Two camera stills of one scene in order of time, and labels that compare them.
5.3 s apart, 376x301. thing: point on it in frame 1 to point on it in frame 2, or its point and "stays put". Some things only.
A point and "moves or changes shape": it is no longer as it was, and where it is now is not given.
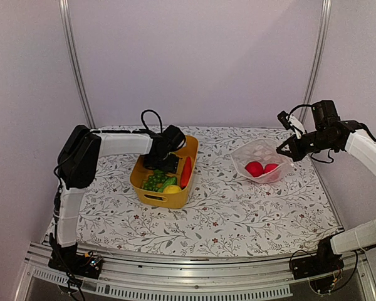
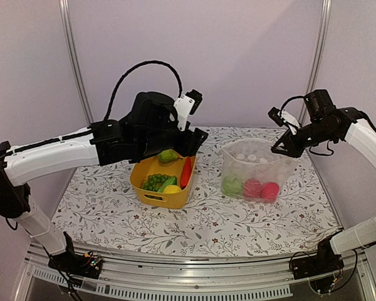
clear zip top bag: (264, 151) moves or changes shape
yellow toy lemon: (171, 189) stays put
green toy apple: (158, 172) to (232, 186)
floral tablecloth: (225, 214) stays put
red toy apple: (255, 168) to (252, 189)
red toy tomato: (269, 167) to (269, 191)
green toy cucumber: (168, 182) stays put
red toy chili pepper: (186, 173) stays put
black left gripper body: (162, 163) to (158, 142)
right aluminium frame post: (318, 56) stays put
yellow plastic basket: (163, 200) stays put
